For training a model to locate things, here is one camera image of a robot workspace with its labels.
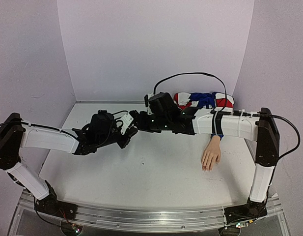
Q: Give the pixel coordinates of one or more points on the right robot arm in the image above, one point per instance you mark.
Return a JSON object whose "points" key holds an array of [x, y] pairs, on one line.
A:
{"points": [[259, 127]]}

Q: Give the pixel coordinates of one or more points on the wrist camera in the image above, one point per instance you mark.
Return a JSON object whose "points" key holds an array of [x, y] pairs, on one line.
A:
{"points": [[124, 122], [150, 103]]}

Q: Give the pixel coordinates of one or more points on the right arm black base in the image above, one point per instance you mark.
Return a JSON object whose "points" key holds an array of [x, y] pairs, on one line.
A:
{"points": [[249, 211]]}

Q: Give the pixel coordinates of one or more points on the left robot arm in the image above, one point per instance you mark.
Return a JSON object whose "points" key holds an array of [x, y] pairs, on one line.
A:
{"points": [[15, 133]]}

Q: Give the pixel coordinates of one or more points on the mannequin hand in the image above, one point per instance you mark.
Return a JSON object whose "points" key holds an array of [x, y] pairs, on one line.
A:
{"points": [[212, 154]]}

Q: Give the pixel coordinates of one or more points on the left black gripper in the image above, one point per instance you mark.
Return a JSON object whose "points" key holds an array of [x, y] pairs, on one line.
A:
{"points": [[130, 132]]}

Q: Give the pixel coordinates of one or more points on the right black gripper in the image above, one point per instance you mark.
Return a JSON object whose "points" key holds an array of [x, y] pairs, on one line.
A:
{"points": [[143, 120]]}

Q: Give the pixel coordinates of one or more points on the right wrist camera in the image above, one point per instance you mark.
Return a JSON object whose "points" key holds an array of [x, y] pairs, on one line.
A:
{"points": [[150, 103]]}

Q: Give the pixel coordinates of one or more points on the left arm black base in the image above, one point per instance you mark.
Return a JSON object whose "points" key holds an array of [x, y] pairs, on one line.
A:
{"points": [[52, 206]]}

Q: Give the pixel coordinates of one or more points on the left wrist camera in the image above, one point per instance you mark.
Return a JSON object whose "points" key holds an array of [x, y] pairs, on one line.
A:
{"points": [[124, 122]]}

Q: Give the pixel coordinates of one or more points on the aluminium front rail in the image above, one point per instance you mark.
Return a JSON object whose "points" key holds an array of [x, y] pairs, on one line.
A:
{"points": [[162, 221]]}

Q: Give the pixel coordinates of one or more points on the blue red white jacket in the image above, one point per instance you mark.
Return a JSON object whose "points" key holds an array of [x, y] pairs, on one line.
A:
{"points": [[205, 100]]}

